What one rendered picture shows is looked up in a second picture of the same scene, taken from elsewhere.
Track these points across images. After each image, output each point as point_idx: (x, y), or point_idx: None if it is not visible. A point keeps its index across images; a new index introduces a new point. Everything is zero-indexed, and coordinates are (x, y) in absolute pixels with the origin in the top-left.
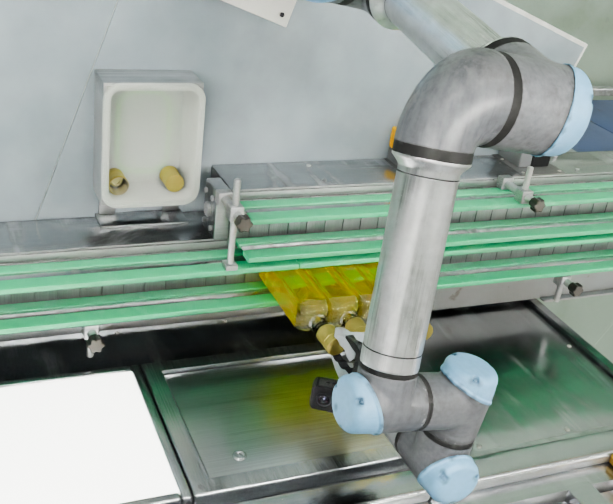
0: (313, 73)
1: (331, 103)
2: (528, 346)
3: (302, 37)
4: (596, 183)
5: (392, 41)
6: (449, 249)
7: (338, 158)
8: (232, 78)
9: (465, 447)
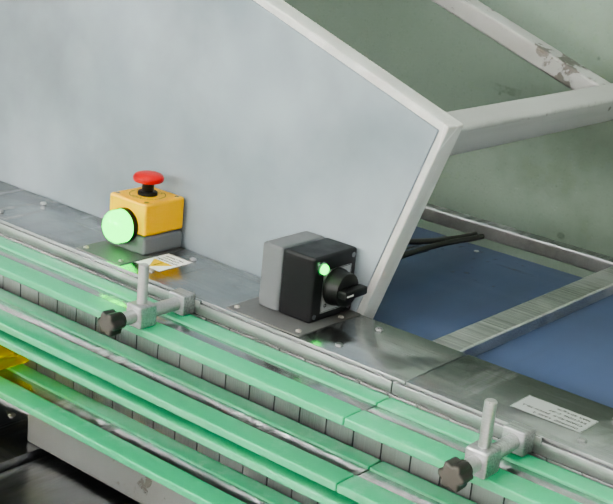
0: (63, 80)
1: (83, 128)
2: None
3: (50, 29)
4: (337, 377)
5: (143, 54)
6: (54, 360)
7: (96, 213)
8: None
9: None
